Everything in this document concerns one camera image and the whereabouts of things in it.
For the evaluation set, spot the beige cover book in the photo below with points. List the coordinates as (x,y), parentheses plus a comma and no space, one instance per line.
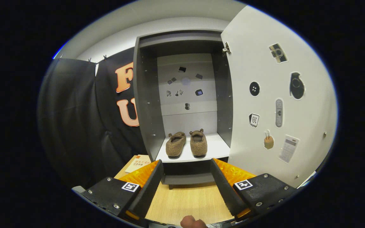
(138,164)

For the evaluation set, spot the beige shoe cabinet door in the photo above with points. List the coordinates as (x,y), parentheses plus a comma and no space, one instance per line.
(309,79)

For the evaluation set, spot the row of black cloth clips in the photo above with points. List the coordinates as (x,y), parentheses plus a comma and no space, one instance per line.
(89,60)

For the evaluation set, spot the brown fuzzy shoe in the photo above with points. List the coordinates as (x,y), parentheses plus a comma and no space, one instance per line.
(198,145)
(175,147)

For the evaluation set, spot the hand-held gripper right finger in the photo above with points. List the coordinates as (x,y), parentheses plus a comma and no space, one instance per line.
(225,190)

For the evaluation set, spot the metal door hinge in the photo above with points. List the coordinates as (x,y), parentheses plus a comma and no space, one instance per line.
(226,49)

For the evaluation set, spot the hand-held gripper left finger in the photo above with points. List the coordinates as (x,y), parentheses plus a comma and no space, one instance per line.
(147,193)

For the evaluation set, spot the black backdrop cloth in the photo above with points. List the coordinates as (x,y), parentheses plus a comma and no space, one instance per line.
(68,126)

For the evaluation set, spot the dark grey shoe cabinet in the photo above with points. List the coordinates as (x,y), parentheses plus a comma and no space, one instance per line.
(147,110)

